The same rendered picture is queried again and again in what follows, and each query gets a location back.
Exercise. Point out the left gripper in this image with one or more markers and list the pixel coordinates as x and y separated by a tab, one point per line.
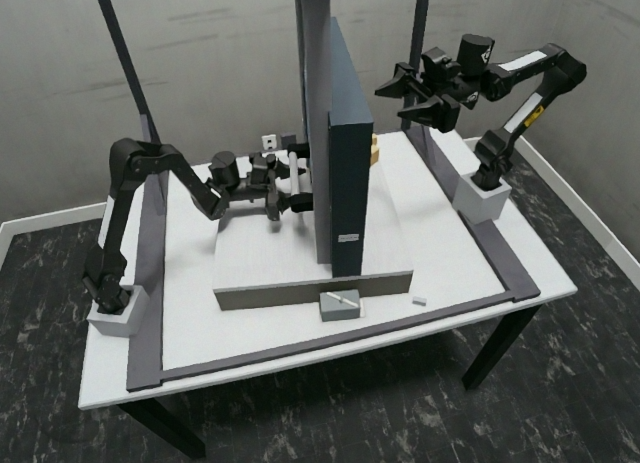
431	113

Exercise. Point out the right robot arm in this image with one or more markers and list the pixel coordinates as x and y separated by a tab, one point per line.
130	164

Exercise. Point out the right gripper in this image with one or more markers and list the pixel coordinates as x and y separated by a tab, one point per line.
273	203

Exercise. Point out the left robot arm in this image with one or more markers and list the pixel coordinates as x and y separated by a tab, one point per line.
562	73

